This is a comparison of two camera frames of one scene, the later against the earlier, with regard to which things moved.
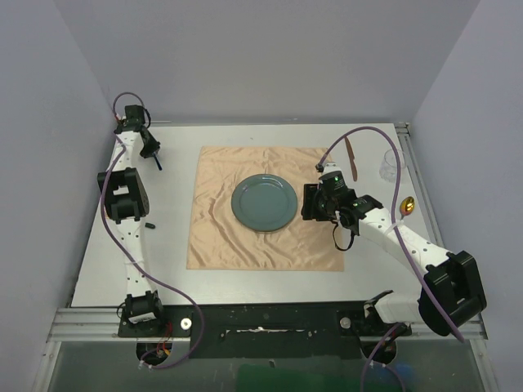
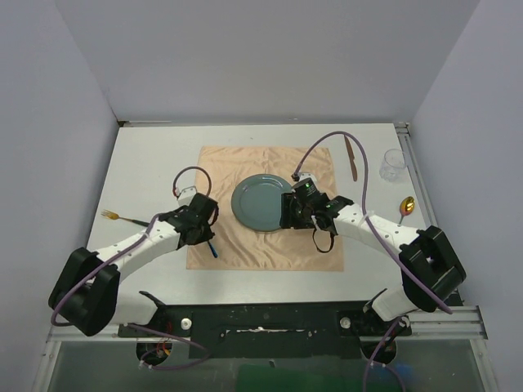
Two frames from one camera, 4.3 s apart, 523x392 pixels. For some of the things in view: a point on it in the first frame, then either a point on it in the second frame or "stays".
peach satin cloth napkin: (220, 241) stays
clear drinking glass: (387, 168) stays
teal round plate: (263, 202) stays
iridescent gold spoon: (406, 206) stays
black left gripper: (153, 148) to (205, 236)
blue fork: (158, 162) to (212, 249)
